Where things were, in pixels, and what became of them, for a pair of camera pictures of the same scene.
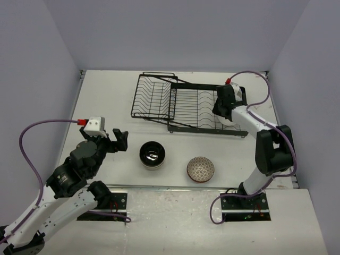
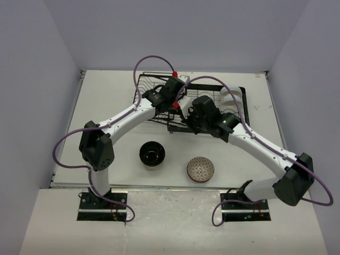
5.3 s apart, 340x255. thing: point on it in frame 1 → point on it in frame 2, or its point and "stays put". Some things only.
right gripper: (215, 110) → (187, 120)
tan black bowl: (152, 154) stays put
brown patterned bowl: (200, 169) stays put
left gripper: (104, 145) → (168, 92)
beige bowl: (153, 168) stays put
